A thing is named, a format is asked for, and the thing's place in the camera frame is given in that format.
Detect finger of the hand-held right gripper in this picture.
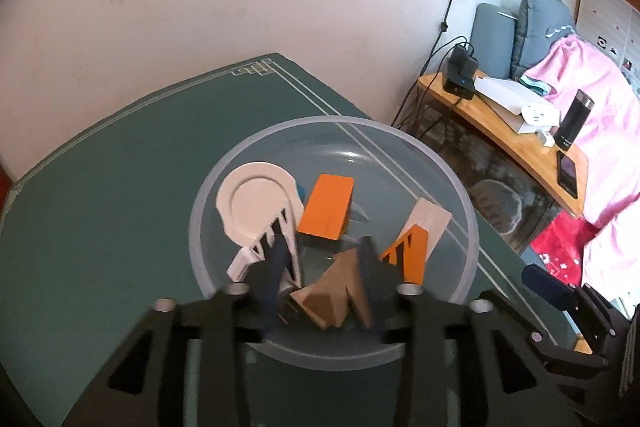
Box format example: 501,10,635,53
530,331,612,374
521,264,626,353

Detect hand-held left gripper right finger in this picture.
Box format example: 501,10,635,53
357,234,583,427

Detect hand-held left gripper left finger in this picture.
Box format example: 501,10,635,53
62,234,296,427

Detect white power adapter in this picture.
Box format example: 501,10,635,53
277,274,303,325

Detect dark brown wood block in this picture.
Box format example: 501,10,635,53
290,284,346,332

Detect white round plastic dish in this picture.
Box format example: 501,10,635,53
216,162,305,253

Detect pale whitewashed wooden block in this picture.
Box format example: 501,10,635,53
400,198,452,258

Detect clear plastic bowl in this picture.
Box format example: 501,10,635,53
189,116,482,369

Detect red patterned cloth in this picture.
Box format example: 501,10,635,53
529,212,588,290

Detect black smartphone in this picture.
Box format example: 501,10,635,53
555,150,581,201

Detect wooden side desk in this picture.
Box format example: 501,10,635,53
416,72,587,219

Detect black thermos bottle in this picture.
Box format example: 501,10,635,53
554,89,594,152

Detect white power strip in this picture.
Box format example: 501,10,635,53
520,103,562,128

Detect pink blanket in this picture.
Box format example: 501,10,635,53
522,33,640,308

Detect teal cloth item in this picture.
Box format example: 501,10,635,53
517,74,548,96

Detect black charger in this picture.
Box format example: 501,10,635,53
444,44,480,102

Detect grey blue flat cushion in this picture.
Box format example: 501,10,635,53
469,3,518,80

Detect grey blue plump pillow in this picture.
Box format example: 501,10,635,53
509,0,576,80

